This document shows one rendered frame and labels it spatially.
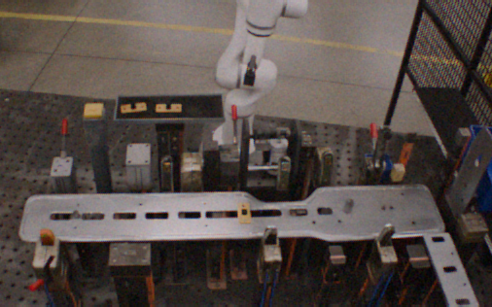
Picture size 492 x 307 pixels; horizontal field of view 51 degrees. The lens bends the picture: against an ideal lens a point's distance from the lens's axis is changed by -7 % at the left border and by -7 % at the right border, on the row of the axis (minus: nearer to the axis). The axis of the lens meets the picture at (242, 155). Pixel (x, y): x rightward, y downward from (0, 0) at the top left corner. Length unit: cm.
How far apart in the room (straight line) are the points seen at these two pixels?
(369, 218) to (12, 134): 161
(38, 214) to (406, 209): 121
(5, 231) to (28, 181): 27
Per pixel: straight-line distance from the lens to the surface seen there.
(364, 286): 183
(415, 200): 192
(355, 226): 177
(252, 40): 150
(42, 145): 248
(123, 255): 160
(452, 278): 175
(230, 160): 179
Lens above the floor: 231
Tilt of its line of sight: 43 degrees down
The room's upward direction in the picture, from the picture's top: 5 degrees clockwise
